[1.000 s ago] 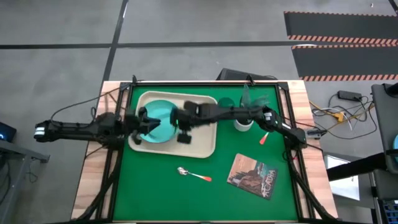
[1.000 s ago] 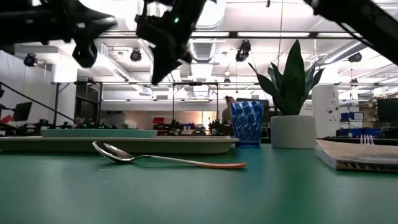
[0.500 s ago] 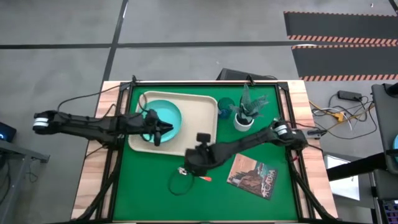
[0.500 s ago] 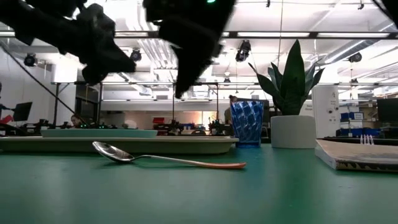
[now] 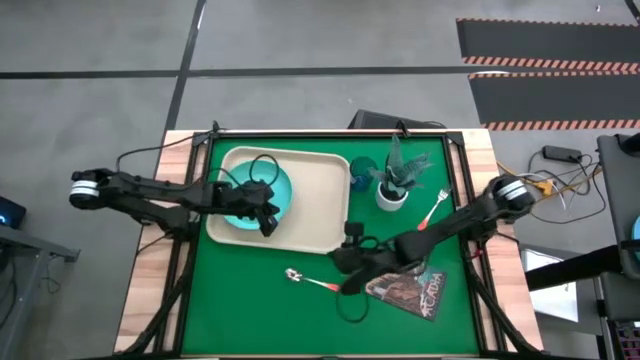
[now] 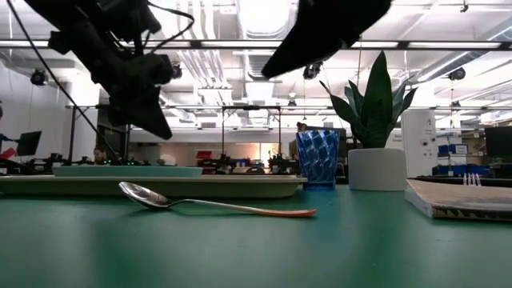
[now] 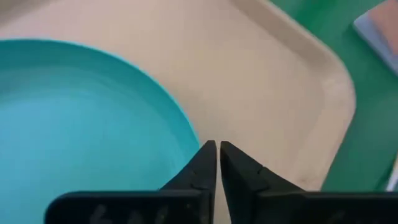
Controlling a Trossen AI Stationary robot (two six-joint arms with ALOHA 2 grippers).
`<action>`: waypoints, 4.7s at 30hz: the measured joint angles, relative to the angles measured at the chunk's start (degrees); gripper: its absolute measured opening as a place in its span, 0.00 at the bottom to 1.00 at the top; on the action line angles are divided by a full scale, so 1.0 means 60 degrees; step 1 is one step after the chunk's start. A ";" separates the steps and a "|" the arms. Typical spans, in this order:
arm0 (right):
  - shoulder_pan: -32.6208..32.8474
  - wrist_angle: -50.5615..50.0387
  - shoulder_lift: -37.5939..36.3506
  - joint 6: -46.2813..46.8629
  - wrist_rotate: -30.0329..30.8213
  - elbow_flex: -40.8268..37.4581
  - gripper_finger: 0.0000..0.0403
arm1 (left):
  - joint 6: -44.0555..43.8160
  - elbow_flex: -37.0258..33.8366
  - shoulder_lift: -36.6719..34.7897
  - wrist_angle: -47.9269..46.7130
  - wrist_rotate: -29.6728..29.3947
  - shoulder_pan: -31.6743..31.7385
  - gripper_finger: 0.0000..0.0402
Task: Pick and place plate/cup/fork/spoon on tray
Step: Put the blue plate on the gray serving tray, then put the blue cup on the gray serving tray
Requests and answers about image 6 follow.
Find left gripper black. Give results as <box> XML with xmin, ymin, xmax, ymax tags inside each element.
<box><xmin>47</xmin><ymin>19</ymin><xmax>174</xmax><ymax>141</ymax></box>

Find metal spoon with orange handle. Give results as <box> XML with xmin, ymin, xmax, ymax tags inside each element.
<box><xmin>118</xmin><ymin>181</ymin><xmax>318</xmax><ymax>218</ymax></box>

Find blue patterned plastic cup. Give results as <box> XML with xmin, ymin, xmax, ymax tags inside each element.
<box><xmin>295</xmin><ymin>130</ymin><xmax>341</xmax><ymax>190</ymax></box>

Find teal plate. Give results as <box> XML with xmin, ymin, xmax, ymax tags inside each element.
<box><xmin>51</xmin><ymin>166</ymin><xmax>204</xmax><ymax>178</ymax></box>

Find beige plastic tray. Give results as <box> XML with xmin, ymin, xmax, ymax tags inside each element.
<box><xmin>0</xmin><ymin>174</ymin><xmax>308</xmax><ymax>200</ymax></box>

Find dark cabinet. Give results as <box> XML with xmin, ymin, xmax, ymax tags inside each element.
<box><xmin>98</xmin><ymin>119</ymin><xmax>131</xmax><ymax>162</ymax></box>

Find green snake plant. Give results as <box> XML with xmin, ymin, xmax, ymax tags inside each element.
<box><xmin>318</xmin><ymin>50</ymin><xmax>419</xmax><ymax>150</ymax></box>

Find small tilted black monitor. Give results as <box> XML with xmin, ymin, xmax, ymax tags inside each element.
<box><xmin>15</xmin><ymin>130</ymin><xmax>42</xmax><ymax>157</ymax></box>

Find white pillar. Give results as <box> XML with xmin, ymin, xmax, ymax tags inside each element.
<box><xmin>401</xmin><ymin>108</ymin><xmax>438</xmax><ymax>178</ymax></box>

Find white plant pot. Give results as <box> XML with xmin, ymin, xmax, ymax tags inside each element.
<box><xmin>347</xmin><ymin>148</ymin><xmax>408</xmax><ymax>192</ymax></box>

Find green table mat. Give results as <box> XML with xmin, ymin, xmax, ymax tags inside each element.
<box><xmin>0</xmin><ymin>184</ymin><xmax>512</xmax><ymax>288</ymax></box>

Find blue storage bin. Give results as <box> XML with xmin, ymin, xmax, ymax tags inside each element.
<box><xmin>438</xmin><ymin>143</ymin><xmax>469</xmax><ymax>156</ymax></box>

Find row of blue bins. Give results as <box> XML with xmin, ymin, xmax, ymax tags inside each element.
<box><xmin>431</xmin><ymin>163</ymin><xmax>489</xmax><ymax>177</ymax></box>

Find large black monitor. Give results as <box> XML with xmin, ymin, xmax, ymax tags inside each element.
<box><xmin>484</xmin><ymin>126</ymin><xmax>512</xmax><ymax>159</ymax></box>

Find black metal frame stand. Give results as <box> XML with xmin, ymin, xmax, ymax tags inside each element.
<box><xmin>221</xmin><ymin>105</ymin><xmax>282</xmax><ymax>161</ymax></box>

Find thin black cable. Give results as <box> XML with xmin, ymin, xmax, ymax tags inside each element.
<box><xmin>5</xmin><ymin>0</ymin><xmax>123</xmax><ymax>163</ymax></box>

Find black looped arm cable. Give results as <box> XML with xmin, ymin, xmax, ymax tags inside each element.
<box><xmin>142</xmin><ymin>1</ymin><xmax>196</xmax><ymax>55</ymax></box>

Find black table frame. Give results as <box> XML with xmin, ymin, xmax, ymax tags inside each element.
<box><xmin>407</xmin><ymin>174</ymin><xmax>512</xmax><ymax>188</ymax></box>

